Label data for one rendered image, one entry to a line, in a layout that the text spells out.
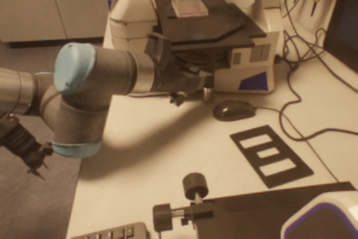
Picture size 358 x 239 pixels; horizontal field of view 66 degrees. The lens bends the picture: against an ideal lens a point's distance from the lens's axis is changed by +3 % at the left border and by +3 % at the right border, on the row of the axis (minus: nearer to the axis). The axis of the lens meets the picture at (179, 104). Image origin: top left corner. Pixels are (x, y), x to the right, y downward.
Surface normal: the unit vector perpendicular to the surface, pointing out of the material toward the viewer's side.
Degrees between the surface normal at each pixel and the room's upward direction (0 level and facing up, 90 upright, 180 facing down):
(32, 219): 0
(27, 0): 90
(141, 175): 0
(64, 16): 90
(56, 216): 0
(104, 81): 87
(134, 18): 86
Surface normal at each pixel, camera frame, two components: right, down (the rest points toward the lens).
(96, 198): -0.02, -0.80
